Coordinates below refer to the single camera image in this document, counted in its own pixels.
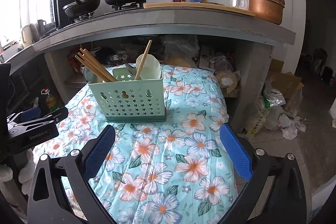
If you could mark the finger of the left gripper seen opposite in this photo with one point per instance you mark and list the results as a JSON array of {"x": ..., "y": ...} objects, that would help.
[{"x": 58, "y": 115}]

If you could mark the copper coloured pot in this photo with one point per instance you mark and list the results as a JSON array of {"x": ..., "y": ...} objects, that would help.
[{"x": 269, "y": 10}]

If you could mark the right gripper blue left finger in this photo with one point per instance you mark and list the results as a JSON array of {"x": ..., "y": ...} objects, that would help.
[{"x": 96, "y": 150}]

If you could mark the cardboard box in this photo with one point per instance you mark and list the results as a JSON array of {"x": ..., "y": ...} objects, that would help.
[{"x": 286, "y": 83}]

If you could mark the white gloved hand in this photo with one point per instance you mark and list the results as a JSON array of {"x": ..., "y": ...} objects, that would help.
[{"x": 23, "y": 174}]

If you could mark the white plastic bag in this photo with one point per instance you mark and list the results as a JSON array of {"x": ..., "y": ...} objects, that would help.
[{"x": 291, "y": 127}]

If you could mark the wooden cutting board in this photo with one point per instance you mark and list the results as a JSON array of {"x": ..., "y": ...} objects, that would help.
[{"x": 196, "y": 5}]

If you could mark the green plastic utensil basket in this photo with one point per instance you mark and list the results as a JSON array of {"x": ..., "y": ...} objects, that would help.
[{"x": 129, "y": 100}]

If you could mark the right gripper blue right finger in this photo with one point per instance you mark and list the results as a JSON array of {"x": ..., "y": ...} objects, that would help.
[{"x": 238, "y": 155}]

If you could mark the concrete kitchen counter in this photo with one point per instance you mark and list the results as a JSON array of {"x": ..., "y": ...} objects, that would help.
[{"x": 156, "y": 21}]

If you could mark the floral teal tablecloth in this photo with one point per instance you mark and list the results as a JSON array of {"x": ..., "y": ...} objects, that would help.
[{"x": 175, "y": 171}]

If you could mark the black wok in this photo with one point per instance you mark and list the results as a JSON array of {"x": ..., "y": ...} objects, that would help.
[{"x": 80, "y": 7}]

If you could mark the white rice paddle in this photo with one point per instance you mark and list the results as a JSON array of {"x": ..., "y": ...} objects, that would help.
[{"x": 151, "y": 69}]

